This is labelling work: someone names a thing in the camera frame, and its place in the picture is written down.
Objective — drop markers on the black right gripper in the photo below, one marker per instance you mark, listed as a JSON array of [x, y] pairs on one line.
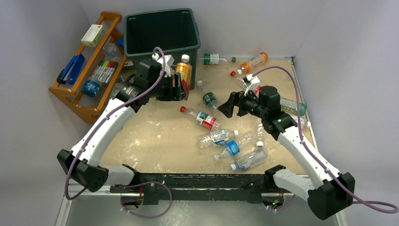
[[238, 105]]

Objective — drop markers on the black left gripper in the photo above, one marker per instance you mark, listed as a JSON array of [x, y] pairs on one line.
[[177, 93]]

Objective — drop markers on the red gold tea bottle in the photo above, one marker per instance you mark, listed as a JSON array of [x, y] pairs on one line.
[[185, 70]]

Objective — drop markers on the lake picture red label bottle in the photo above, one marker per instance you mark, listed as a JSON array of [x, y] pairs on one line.
[[201, 118]]

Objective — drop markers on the white cap clear water bottle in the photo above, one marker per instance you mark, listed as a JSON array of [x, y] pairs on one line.
[[216, 138]]

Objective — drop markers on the blue label water bottle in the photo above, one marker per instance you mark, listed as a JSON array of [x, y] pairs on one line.
[[241, 144]]

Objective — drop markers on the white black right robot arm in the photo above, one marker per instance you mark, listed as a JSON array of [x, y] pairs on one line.
[[284, 129]]

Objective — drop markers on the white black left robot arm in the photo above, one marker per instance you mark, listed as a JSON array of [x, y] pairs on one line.
[[82, 162]]

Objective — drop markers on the dark green trash bin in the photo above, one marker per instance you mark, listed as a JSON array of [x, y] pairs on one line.
[[175, 31]]

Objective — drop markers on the dark green label bottle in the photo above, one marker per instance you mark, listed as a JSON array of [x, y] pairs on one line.
[[207, 96]]

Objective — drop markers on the red white label bottle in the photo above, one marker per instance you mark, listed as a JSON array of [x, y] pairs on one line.
[[256, 91]]

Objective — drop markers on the crushed clear unlabelled bottle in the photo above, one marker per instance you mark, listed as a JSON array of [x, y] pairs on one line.
[[259, 133]]

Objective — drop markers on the orange drink bottle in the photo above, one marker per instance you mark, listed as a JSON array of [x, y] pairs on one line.
[[249, 65]]

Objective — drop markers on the green white label bottle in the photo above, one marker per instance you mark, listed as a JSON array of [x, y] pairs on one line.
[[216, 59]]

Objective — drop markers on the blue white label bottle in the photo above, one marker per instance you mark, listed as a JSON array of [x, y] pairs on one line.
[[250, 159]]

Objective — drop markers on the coloured marker set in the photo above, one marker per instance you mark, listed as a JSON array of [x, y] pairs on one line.
[[104, 71]]

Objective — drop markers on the clear plastic cup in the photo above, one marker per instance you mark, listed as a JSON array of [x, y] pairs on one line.
[[110, 50]]

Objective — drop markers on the blue tape roll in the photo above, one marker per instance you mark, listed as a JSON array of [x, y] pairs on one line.
[[91, 87]]

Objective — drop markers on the orange wooden shelf rack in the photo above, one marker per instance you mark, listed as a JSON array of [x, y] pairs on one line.
[[90, 108]]

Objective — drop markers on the white red small box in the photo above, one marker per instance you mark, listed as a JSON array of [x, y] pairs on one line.
[[93, 35]]

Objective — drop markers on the blue stapler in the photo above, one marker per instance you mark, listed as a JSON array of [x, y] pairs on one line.
[[70, 73]]

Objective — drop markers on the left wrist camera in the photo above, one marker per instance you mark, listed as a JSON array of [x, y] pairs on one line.
[[168, 61]]

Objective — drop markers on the green bottle by wall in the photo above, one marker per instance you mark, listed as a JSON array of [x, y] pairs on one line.
[[291, 106]]

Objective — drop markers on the light label bottle by wall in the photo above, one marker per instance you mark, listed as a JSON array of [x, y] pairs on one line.
[[301, 121]]

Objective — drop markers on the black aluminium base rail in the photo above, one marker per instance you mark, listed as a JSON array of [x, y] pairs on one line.
[[229, 187]]

